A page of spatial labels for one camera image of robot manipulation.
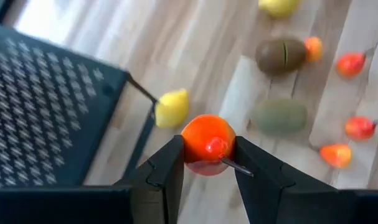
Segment small orange pear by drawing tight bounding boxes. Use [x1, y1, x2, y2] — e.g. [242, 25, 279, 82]
[303, 36, 324, 63]
[319, 142, 353, 170]

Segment brown kiwi fruit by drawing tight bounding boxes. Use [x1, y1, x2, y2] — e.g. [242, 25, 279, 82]
[255, 37, 308, 77]

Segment black perforated metal stand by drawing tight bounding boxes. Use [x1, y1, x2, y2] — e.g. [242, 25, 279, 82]
[0, 23, 161, 190]

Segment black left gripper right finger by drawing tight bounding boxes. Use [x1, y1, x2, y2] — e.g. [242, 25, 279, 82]
[234, 136, 378, 224]

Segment small orange round fruit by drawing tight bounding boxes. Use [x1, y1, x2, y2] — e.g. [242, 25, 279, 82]
[181, 114, 255, 177]

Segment green kiwi fruit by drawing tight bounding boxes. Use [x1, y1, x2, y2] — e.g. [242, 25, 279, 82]
[250, 98, 308, 137]

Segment yellow lemon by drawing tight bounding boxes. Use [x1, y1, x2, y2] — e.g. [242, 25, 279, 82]
[258, 0, 301, 19]
[154, 88, 190, 129]

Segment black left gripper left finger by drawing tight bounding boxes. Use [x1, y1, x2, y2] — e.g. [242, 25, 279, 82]
[0, 134, 186, 224]

